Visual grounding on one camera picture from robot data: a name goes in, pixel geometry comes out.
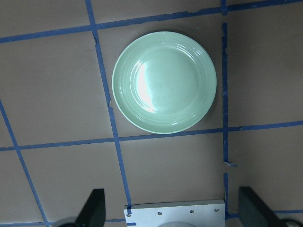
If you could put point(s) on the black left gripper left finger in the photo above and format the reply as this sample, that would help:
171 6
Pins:
91 215

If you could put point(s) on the light green ceramic plate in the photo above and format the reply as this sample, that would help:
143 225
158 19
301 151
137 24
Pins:
164 82

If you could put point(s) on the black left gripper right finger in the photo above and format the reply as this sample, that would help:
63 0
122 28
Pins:
253 212

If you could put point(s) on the silver metal mounting plate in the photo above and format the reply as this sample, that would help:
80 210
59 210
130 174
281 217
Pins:
209 213

